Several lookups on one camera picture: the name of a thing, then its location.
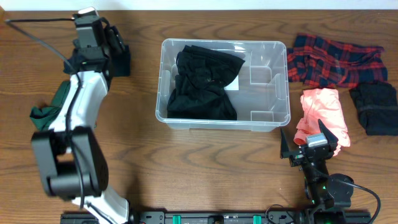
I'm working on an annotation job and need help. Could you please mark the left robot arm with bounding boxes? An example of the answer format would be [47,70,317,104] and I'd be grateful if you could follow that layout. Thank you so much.
[31,9,131,223]

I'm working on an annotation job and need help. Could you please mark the red plaid shirt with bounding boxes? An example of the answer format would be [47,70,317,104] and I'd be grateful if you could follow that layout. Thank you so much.
[287,34,388,88]

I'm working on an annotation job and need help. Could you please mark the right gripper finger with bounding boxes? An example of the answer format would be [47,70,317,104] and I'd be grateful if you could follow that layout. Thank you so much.
[318,119,338,145]
[280,128,290,157]

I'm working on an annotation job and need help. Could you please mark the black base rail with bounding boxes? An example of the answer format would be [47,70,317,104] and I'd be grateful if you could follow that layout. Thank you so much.
[60,211,372,224]

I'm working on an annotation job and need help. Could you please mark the dark navy garment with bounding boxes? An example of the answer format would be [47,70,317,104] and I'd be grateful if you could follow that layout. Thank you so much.
[68,45,131,77]

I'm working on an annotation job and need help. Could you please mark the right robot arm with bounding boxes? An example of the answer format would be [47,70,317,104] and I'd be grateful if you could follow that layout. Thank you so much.
[280,120,353,223]

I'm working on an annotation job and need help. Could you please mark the large black garment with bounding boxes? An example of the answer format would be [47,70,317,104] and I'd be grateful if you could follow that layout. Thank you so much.
[167,45,244,121]

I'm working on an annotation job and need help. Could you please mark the white label in bin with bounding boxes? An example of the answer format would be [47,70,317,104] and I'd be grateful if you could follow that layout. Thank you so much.
[224,76,239,91]

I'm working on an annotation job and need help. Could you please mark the green folded garment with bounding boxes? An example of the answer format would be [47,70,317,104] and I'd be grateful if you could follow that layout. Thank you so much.
[29,80,97,131]

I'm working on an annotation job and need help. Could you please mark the pink folded garment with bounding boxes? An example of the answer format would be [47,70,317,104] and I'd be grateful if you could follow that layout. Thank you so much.
[294,88,351,156]

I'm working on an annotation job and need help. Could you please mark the black folded garment right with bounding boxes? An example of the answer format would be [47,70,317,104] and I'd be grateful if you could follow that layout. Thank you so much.
[349,82,397,136]

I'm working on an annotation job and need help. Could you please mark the clear plastic storage bin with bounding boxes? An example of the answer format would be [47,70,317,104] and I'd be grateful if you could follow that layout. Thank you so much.
[155,39,291,132]

